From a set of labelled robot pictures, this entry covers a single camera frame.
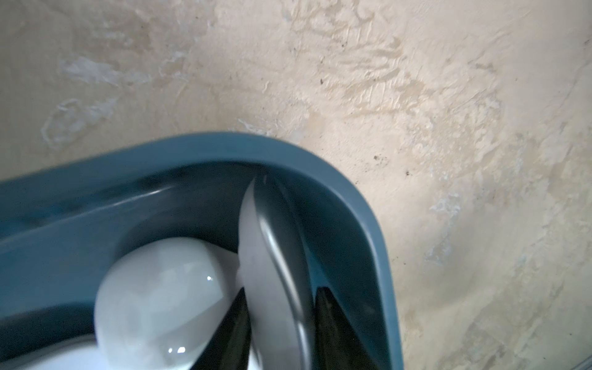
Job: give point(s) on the white slim mouse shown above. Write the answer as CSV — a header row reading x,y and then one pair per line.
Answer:
x,y
77,353

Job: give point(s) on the silver mouse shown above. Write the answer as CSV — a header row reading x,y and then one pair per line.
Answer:
x,y
275,275

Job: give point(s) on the white rounded mouse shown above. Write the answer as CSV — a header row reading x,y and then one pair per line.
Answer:
x,y
159,306

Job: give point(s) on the teal plastic storage box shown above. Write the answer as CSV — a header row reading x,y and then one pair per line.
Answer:
x,y
63,228

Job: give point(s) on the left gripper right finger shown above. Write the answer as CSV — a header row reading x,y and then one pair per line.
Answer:
x,y
337,345

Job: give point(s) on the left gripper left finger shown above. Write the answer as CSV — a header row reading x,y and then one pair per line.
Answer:
x,y
230,345

